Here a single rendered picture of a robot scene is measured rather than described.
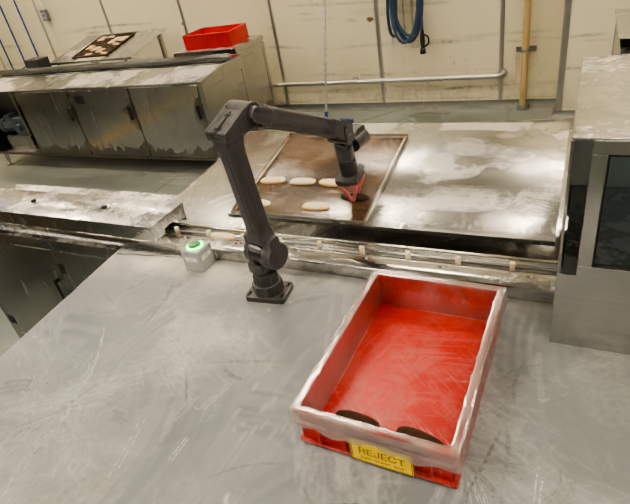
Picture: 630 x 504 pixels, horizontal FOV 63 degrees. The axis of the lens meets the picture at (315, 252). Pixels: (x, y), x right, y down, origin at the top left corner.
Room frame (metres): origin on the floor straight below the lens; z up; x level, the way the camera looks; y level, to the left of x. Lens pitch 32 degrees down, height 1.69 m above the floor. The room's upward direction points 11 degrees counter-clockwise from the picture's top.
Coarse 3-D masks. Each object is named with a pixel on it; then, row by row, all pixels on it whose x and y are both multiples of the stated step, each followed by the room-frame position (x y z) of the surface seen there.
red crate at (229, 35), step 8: (232, 24) 5.32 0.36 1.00; (240, 24) 5.28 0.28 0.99; (192, 32) 5.33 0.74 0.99; (200, 32) 5.45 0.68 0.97; (208, 32) 5.45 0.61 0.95; (216, 32) 5.01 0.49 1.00; (224, 32) 4.96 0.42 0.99; (232, 32) 5.01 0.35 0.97; (240, 32) 5.13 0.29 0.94; (184, 40) 5.17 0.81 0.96; (192, 40) 5.13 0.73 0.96; (200, 40) 5.09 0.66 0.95; (208, 40) 5.05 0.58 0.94; (216, 40) 5.01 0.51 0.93; (224, 40) 4.98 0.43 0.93; (232, 40) 4.98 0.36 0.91; (240, 40) 5.10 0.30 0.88; (192, 48) 5.14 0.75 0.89; (200, 48) 5.10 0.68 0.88; (208, 48) 5.06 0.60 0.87
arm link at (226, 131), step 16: (224, 112) 1.23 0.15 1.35; (240, 112) 1.20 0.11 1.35; (208, 128) 1.21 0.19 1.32; (224, 128) 1.18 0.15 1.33; (240, 128) 1.19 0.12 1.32; (224, 144) 1.17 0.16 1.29; (240, 144) 1.19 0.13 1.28; (224, 160) 1.19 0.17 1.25; (240, 160) 1.19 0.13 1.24; (240, 176) 1.18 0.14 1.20; (240, 192) 1.18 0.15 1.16; (256, 192) 1.20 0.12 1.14; (240, 208) 1.20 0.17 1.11; (256, 208) 1.19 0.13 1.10; (256, 224) 1.19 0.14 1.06; (256, 240) 1.19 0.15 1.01; (272, 240) 1.18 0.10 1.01; (272, 256) 1.17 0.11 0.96
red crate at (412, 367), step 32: (384, 320) 0.99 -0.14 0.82; (416, 320) 0.97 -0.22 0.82; (448, 320) 0.95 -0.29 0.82; (480, 320) 0.93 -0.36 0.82; (384, 352) 0.88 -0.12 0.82; (416, 352) 0.86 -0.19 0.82; (448, 352) 0.85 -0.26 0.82; (352, 384) 0.81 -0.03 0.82; (384, 384) 0.79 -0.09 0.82; (416, 384) 0.77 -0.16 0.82; (448, 384) 0.75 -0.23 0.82; (384, 416) 0.70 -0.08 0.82; (416, 416) 0.69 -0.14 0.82; (448, 416) 0.67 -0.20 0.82; (448, 480) 0.53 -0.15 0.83
